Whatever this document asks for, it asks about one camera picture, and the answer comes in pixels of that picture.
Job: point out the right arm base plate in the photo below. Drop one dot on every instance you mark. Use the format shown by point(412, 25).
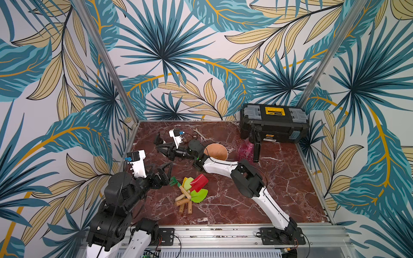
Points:
point(273, 236)

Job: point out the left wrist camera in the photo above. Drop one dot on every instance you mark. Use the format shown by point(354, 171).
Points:
point(136, 161)

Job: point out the right aluminium corner post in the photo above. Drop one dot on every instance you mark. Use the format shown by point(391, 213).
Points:
point(348, 21)

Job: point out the pink spray bottle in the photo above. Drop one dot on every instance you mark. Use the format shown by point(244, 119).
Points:
point(250, 149)

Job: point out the silver wrench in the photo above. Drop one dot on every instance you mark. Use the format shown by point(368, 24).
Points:
point(200, 134)

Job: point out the aluminium corner post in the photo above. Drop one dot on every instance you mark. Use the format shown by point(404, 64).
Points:
point(348, 21)
point(94, 35)

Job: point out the black yellow toolbox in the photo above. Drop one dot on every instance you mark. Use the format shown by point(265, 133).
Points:
point(282, 124)

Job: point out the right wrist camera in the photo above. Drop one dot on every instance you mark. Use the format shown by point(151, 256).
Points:
point(177, 136)

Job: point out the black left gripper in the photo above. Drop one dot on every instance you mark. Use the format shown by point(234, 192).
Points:
point(159, 176)

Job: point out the light green narrow trowel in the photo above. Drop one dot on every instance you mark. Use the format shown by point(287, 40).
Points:
point(187, 183)

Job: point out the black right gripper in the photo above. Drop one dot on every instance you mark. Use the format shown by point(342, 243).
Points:
point(171, 151)

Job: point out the left aluminium corner post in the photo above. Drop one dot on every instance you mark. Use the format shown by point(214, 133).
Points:
point(94, 35)

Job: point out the small white spray bottle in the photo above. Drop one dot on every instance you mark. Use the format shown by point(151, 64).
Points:
point(159, 140)

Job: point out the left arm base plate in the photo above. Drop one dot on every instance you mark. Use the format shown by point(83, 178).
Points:
point(163, 237)

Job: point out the aluminium front rail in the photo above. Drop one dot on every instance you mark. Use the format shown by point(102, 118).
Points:
point(233, 241)

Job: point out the green toy rake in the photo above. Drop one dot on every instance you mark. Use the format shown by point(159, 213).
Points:
point(174, 182)

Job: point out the red toy shovel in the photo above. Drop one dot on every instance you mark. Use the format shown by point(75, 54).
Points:
point(199, 183)

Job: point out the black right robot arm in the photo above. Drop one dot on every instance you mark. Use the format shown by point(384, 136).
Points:
point(246, 178)

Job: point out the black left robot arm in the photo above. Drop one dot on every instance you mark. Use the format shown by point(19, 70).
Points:
point(114, 217)

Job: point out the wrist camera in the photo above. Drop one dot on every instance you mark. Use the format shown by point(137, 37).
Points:
point(136, 161)
point(177, 136)

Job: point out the peach plastic flower pot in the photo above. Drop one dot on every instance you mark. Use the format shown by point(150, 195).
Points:
point(216, 151)

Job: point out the light green wide trowel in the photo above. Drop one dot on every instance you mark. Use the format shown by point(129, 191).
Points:
point(196, 197)

